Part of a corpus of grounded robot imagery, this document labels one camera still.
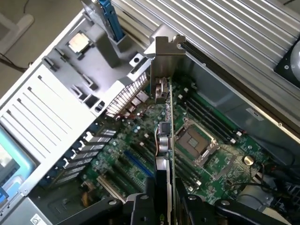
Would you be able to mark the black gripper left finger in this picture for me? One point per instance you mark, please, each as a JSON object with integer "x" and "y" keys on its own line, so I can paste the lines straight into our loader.
{"x": 140, "y": 211}

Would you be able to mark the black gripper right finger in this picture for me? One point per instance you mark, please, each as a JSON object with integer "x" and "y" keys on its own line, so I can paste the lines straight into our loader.
{"x": 197, "y": 211}

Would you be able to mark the RAM stick with white label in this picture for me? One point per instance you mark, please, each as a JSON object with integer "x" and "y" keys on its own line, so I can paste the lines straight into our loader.
{"x": 187, "y": 174}

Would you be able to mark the beige expansion slot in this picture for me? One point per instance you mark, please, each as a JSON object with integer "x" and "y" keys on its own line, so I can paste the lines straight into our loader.
{"x": 110, "y": 188}

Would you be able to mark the blue expansion slot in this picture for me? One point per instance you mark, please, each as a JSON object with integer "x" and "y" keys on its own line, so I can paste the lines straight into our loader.
{"x": 138, "y": 162}

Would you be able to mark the green motherboard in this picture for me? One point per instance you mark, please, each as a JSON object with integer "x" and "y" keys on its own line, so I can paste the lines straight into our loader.
{"x": 222, "y": 168}

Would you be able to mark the silver disk bay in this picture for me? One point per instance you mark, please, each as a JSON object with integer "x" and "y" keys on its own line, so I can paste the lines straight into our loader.
{"x": 253, "y": 197}

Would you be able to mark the CPU socket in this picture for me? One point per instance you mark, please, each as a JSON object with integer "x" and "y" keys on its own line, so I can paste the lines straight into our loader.
{"x": 195, "y": 143}

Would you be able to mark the round coin cell battery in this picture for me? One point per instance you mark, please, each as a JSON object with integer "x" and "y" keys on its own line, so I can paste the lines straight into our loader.
{"x": 249, "y": 160}

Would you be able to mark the black RAM slot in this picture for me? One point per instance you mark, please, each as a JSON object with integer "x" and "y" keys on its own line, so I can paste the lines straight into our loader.
{"x": 205, "y": 120}
{"x": 212, "y": 113}
{"x": 208, "y": 117}
{"x": 215, "y": 110}

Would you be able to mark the silver power supply unit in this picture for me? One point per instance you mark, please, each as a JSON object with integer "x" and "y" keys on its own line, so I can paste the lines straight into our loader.
{"x": 21, "y": 211}

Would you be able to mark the open grey PC case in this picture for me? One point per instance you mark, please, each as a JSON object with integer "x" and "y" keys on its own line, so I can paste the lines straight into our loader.
{"x": 211, "y": 77}

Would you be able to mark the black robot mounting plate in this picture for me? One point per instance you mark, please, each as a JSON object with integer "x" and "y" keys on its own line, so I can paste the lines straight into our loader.
{"x": 287, "y": 68}

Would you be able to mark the square silver CPU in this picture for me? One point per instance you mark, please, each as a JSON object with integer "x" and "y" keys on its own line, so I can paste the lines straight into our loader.
{"x": 78, "y": 42}

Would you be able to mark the silver hard disk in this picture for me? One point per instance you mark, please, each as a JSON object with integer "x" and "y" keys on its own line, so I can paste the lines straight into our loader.
{"x": 90, "y": 9}

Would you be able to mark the light blue plastic frame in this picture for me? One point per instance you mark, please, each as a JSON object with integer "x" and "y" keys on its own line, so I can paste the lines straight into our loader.
{"x": 25, "y": 159}

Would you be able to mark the white furniture frame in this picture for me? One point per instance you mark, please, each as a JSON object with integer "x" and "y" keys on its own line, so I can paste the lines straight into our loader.
{"x": 16, "y": 30}

